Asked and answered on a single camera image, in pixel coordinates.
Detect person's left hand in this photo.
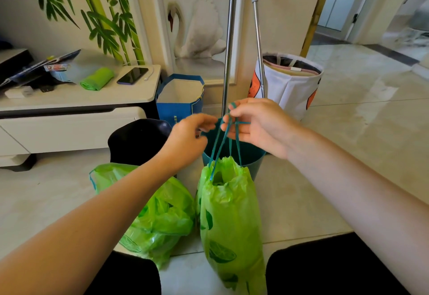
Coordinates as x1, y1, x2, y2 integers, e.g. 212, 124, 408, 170
160, 113, 219, 173

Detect person's right hand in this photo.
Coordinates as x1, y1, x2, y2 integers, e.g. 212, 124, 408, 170
221, 98, 304, 160

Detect green drawstring garbage bag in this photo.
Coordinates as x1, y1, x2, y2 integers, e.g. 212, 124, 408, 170
196, 102, 267, 295
89, 163, 197, 269

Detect person's left forearm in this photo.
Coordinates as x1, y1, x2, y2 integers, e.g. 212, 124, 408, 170
0, 151, 188, 295

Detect person's right forearm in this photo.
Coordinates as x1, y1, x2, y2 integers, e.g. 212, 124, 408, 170
287, 127, 429, 295

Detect blue paper bag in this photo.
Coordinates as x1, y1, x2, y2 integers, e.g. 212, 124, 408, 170
155, 74, 205, 128

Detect white fabric basket orange print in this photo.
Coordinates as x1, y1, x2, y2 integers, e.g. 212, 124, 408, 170
248, 52, 324, 122

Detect teal trash bin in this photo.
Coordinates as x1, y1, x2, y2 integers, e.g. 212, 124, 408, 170
202, 119, 267, 182

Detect black trash bin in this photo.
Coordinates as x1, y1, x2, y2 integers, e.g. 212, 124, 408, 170
107, 119, 173, 168

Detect shiny metal pole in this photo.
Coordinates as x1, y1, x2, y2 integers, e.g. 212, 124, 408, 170
221, 0, 240, 118

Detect black smartphone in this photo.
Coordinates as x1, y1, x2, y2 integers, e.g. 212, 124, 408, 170
116, 67, 149, 86

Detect roll of green garbage bags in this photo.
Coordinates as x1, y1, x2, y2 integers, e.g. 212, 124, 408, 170
79, 67, 115, 92

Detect white tv cabinet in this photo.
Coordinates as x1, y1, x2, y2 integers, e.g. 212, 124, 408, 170
0, 64, 162, 173

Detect light blue box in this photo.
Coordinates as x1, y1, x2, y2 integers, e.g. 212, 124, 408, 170
44, 63, 73, 83

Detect dark glossy booklets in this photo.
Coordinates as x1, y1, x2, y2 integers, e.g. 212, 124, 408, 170
0, 49, 82, 88

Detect person's left leg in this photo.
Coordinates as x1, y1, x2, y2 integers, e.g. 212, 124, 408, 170
84, 251, 162, 295

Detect person's leg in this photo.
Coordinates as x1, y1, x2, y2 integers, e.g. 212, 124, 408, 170
265, 232, 411, 295
84, 251, 162, 295

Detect person's right leg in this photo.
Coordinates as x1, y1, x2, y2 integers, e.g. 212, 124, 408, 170
265, 232, 411, 295

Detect white charger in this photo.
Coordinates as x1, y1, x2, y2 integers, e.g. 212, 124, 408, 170
4, 86, 34, 99

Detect black set-top box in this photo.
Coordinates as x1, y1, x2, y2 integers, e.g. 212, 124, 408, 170
0, 49, 34, 82

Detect grey mop handle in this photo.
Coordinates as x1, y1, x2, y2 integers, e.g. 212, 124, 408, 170
248, 0, 267, 99

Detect white swan wall decal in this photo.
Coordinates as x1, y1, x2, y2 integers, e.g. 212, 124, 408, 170
167, 0, 227, 59

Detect green bamboo wall decal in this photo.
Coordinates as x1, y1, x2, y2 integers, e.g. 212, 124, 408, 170
27, 0, 145, 66

